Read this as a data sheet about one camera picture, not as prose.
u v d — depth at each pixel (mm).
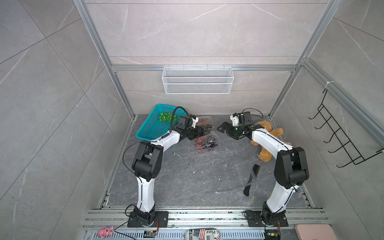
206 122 1076
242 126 728
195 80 1007
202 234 672
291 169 487
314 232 731
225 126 834
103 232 685
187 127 811
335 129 693
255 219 730
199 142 965
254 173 867
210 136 980
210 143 937
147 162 533
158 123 1139
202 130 852
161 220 729
